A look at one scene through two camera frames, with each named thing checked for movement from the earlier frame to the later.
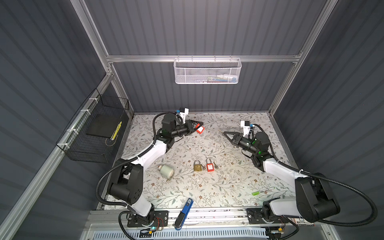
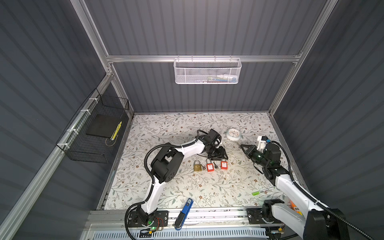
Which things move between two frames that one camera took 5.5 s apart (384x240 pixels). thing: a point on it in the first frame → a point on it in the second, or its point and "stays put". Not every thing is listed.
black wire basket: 89,134 stays put
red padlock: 199,128 → 224,164
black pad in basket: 103,125 stays put
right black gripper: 237,139 → 252,147
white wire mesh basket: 203,71 stays put
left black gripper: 188,125 → 221,154
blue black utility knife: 183,215 stays put
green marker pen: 258,192 stays put
